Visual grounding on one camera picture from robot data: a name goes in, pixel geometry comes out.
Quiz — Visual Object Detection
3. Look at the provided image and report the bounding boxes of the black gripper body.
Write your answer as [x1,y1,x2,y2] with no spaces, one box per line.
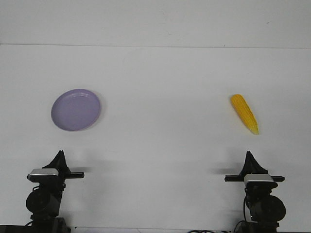
[34,170,85,194]
[225,175,285,194]

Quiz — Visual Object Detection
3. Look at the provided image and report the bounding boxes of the purple round plate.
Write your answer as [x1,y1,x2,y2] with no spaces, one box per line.
[51,89,102,132]

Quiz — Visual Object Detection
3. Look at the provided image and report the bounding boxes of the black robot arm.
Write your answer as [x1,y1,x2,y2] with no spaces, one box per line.
[0,150,85,233]
[225,151,286,233]

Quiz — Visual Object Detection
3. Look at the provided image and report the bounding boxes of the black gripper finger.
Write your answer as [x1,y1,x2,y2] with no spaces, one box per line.
[248,151,268,174]
[43,150,64,168]
[62,151,69,169]
[239,151,250,175]

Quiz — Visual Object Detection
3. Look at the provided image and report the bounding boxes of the yellow corn cob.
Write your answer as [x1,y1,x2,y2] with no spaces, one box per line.
[230,94,259,135]

